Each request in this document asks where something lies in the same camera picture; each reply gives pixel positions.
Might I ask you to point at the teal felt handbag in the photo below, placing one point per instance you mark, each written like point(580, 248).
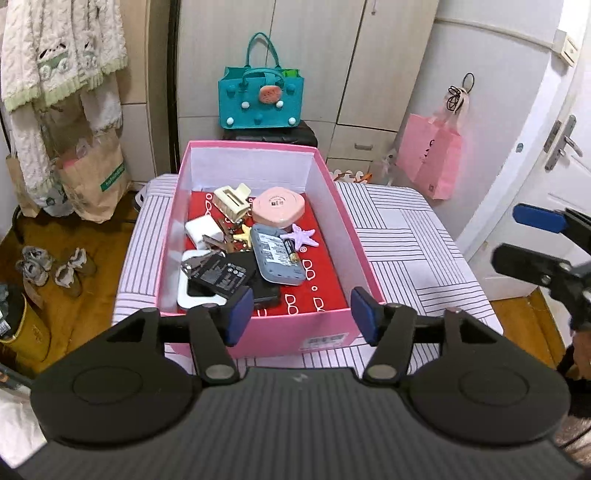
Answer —
point(249, 106)

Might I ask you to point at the beige wardrobe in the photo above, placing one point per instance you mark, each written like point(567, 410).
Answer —
point(323, 69)

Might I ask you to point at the black plastic bin bag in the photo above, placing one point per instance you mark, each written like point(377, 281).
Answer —
point(7, 314)

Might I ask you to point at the striped table cloth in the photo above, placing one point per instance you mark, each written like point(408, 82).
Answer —
point(415, 240)

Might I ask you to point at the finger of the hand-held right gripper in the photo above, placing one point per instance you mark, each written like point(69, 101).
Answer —
point(521, 263)
point(538, 217)

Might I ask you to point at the blue-grey power bank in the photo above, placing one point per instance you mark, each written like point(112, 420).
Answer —
point(277, 272)

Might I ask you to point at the white door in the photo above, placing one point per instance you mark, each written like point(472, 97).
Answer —
point(521, 138)

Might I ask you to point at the brown paper bag green print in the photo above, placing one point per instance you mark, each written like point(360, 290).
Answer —
point(92, 194)

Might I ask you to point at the beige wall box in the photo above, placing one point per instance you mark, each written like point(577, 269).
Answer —
point(569, 48)

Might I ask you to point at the beige bag with black charm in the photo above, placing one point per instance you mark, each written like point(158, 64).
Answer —
point(455, 108)

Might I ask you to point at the white plastic bag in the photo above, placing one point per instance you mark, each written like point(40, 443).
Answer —
point(53, 203)

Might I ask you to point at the red printed liner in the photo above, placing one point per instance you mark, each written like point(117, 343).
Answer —
point(323, 277)

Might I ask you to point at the white pocket router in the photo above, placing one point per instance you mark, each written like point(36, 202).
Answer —
point(184, 295)

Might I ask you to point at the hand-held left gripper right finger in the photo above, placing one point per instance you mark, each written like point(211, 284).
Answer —
point(364, 314)

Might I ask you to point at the pink cardboard box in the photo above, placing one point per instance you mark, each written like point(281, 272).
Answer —
point(258, 339)

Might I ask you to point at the silver metal clip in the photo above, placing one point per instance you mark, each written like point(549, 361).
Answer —
point(194, 266)

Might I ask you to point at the pink paper bag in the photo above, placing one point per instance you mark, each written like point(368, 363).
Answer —
point(429, 157)

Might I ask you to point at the clear plastic bag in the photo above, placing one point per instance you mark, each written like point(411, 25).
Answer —
point(392, 166)

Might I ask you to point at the pink rounded case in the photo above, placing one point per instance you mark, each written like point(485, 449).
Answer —
point(277, 210)

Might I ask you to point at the grey sneaker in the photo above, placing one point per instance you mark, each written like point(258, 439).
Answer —
point(34, 273)
point(32, 256)

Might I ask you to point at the black suitcase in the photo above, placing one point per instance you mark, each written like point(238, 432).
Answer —
point(300, 136)

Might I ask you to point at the cream hair claw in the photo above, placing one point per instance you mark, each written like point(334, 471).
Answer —
point(231, 203)

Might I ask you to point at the white orange fabric item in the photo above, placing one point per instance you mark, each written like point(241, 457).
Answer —
point(351, 176)

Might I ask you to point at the purple starfish clip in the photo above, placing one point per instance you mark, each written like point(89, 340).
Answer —
point(300, 237)

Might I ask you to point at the plain brown paper bag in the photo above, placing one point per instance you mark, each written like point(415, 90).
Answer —
point(18, 184)

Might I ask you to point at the yellow waste bin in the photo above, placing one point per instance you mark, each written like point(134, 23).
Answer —
point(27, 332)

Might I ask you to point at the black gold battery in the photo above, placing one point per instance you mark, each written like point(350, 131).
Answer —
point(292, 253)

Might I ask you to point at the white charger plug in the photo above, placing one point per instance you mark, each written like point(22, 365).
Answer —
point(201, 230)

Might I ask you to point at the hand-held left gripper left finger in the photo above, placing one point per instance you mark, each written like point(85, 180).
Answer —
point(240, 314)

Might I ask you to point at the black rack base tube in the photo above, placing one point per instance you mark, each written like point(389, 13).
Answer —
point(17, 226)

